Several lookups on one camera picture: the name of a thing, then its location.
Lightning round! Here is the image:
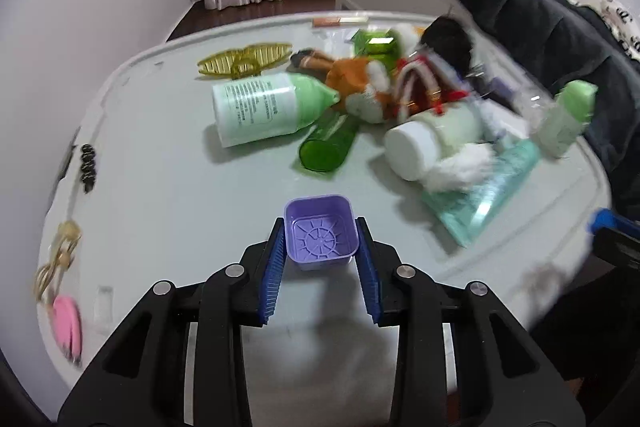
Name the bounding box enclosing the white black printed bedsheet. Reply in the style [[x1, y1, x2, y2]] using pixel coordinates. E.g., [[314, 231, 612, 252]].
[[597, 0, 640, 58]]

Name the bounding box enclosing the dark padded jacket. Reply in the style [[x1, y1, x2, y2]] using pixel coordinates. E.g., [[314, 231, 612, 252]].
[[357, 0, 640, 228]]

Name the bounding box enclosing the small bottle with green cap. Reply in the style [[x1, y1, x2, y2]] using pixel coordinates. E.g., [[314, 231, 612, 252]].
[[537, 80, 599, 158]]

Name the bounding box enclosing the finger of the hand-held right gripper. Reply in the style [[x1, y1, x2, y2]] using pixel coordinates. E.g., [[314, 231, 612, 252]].
[[587, 207, 640, 273]]

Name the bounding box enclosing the white round jar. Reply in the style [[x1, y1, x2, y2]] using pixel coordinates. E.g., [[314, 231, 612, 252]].
[[384, 107, 483, 182]]

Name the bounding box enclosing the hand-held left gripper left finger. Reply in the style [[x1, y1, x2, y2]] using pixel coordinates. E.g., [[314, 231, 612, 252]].
[[59, 217, 286, 427]]

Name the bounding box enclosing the teal squeeze tube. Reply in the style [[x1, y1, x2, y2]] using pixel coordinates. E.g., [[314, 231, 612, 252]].
[[420, 139, 543, 248]]

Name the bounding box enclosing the clear plastic bottle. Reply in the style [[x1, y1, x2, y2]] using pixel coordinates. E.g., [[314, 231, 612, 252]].
[[480, 72, 557, 132]]

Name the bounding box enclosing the white bottle with green cap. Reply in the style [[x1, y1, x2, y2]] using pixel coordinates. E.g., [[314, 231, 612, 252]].
[[212, 72, 341, 148]]

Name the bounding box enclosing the black beaded hair clip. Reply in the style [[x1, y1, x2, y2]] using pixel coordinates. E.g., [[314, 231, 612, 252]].
[[80, 144, 99, 194]]

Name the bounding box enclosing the beige hair tie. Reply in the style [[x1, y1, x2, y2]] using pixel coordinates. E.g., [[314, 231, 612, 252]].
[[33, 220, 82, 301]]

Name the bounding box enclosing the green box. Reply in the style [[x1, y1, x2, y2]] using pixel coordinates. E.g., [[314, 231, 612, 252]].
[[350, 28, 402, 58]]

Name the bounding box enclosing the doll with red costume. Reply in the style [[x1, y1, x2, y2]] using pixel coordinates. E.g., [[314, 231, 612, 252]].
[[395, 17, 496, 194]]

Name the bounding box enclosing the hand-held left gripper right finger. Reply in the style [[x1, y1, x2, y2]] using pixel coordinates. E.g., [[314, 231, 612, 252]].
[[354, 217, 586, 427]]

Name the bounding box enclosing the yellow hair claw clip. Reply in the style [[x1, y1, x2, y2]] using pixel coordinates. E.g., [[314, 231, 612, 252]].
[[196, 42, 293, 82]]

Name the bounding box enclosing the orange fox plush toy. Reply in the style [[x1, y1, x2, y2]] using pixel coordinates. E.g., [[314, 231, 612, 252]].
[[287, 48, 401, 124]]

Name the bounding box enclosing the orange white soft toy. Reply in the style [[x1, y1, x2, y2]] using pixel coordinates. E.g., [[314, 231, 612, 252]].
[[397, 24, 427, 58]]

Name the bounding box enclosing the orange pink stick packet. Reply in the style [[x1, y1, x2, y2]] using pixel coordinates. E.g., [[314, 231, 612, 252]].
[[312, 16, 369, 28]]

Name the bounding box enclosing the pink hair clip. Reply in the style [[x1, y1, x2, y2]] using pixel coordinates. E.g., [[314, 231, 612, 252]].
[[52, 296, 84, 362]]

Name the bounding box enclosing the purple square plastic cup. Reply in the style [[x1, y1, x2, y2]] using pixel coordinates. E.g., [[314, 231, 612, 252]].
[[284, 194, 362, 272]]

